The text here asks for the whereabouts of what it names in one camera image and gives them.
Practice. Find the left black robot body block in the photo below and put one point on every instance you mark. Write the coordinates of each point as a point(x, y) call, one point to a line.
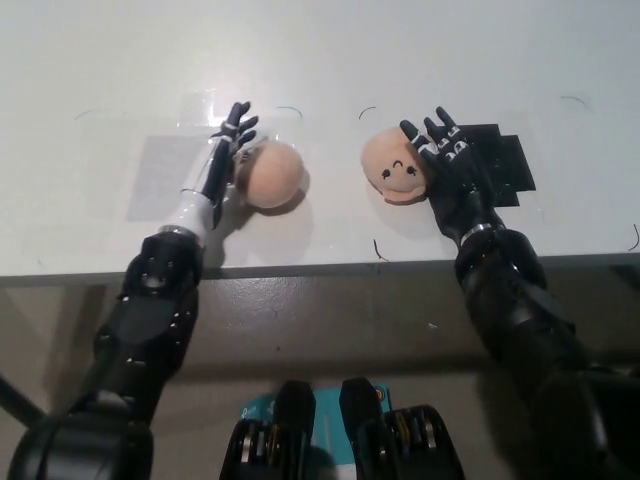
point(295, 430)

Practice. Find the right black robot body block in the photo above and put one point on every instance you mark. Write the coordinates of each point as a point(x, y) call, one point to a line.
point(370, 430)

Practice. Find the peach dumpling toy smiling face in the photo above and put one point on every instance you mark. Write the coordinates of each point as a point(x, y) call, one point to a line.
point(392, 160)

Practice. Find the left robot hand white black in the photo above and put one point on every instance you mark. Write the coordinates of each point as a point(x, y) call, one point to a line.
point(210, 170)

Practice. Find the clear plastic film sheet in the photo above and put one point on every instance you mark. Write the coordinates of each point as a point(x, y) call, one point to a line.
point(200, 107)

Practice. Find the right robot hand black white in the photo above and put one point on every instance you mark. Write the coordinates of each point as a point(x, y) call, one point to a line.
point(457, 190)

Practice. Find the black tape square patch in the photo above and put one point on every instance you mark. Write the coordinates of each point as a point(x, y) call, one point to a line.
point(510, 160)

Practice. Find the black robot body block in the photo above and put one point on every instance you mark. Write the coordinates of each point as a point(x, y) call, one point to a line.
point(295, 430)
point(370, 430)

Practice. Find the peach dumpling toy laughing face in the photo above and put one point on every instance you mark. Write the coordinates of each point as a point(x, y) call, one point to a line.
point(275, 172)

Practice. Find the grey tape square patch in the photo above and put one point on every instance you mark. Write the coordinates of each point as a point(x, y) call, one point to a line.
point(160, 175)

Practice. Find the black table leg brace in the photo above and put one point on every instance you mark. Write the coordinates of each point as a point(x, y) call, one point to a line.
point(20, 400)

